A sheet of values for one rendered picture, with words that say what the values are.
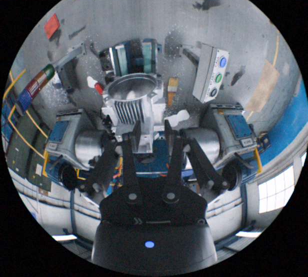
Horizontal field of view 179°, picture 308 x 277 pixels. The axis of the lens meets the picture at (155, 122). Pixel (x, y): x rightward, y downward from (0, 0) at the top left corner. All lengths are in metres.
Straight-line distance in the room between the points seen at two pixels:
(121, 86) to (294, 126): 5.53
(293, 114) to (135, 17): 5.49
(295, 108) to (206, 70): 5.27
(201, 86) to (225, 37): 0.38
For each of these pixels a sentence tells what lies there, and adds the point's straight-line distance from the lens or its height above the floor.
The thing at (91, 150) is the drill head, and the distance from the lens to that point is 0.61.
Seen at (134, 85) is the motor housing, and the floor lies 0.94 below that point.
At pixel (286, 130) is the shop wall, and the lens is 5.60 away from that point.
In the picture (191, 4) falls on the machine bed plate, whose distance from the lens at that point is 0.56.
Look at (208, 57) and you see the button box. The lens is 0.29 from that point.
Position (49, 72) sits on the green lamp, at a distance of 0.42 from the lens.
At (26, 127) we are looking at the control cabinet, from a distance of 3.41.
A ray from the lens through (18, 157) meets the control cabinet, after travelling 3.36.
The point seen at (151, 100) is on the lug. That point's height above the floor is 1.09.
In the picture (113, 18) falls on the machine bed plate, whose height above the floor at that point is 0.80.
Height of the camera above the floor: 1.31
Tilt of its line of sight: 39 degrees down
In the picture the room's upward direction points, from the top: 178 degrees clockwise
